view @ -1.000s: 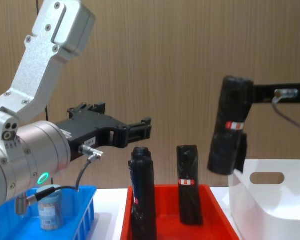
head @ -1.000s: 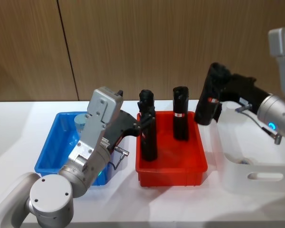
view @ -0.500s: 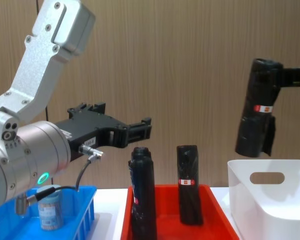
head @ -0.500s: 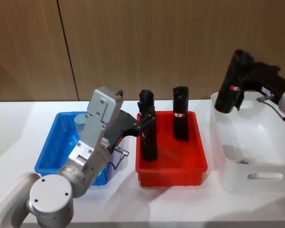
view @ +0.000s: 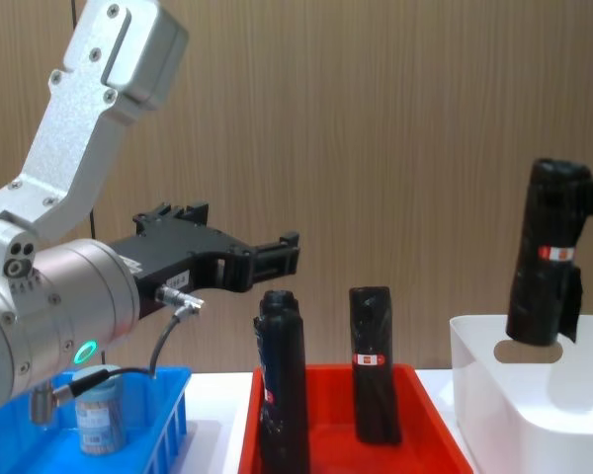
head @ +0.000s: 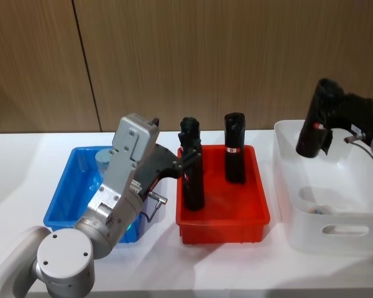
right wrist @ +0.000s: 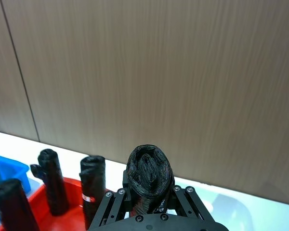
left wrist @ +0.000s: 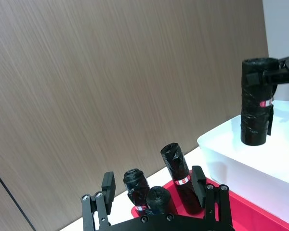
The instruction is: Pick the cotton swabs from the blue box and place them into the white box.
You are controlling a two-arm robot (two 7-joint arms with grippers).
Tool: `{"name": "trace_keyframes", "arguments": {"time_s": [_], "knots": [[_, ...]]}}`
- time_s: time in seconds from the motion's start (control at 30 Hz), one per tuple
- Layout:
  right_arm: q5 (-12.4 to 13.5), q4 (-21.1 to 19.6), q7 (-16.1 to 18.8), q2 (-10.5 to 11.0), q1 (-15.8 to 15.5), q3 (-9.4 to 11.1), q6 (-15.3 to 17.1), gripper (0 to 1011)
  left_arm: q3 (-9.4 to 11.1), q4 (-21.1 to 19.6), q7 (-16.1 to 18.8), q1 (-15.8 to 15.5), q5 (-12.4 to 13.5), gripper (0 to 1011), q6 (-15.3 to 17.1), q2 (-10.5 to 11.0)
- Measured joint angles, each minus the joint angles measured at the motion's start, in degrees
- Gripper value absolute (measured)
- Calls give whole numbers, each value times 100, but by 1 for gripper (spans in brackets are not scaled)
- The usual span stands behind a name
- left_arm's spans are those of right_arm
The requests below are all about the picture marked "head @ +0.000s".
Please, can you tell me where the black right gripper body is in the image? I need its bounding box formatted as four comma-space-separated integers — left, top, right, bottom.
340, 93, 373, 144

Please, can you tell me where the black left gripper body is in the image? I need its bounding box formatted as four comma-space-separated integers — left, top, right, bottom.
131, 143, 182, 200

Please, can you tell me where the white plastic basket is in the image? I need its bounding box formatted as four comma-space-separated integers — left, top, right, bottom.
273, 119, 373, 253

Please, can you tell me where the grey-blue tape roll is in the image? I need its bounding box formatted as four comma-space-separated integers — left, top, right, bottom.
94, 150, 113, 176

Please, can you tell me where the red plastic bin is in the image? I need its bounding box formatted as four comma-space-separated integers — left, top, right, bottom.
176, 144, 272, 245

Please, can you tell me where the small pale round item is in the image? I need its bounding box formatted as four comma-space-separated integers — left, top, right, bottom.
307, 205, 331, 215

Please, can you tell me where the blue plastic bin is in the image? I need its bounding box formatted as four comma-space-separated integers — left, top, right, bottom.
43, 146, 150, 245

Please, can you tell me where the thin dark right gripper cable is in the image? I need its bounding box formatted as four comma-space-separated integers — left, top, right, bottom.
344, 132, 373, 172

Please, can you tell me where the thin dark gripper cable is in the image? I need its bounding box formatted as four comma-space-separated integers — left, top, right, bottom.
344, 132, 373, 172
139, 191, 169, 224

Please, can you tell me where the thin dark left gripper cable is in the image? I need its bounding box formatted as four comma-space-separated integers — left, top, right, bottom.
139, 191, 169, 224

